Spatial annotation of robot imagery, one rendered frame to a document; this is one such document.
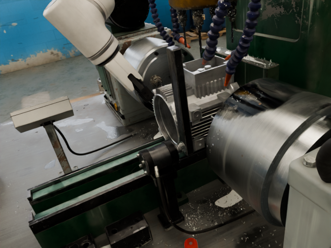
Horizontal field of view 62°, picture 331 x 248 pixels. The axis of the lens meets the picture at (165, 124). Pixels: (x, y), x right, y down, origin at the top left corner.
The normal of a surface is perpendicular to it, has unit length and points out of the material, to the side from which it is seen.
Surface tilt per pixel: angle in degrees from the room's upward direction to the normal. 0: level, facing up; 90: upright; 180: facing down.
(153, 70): 90
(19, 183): 0
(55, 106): 50
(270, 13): 90
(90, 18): 73
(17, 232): 0
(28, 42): 90
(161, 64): 90
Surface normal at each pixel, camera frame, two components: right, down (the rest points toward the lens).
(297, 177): -0.89, 0.34
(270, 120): -0.60, -0.55
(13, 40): 0.36, 0.42
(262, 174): -0.88, 0.01
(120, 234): -0.15, -0.85
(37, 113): 0.24, -0.24
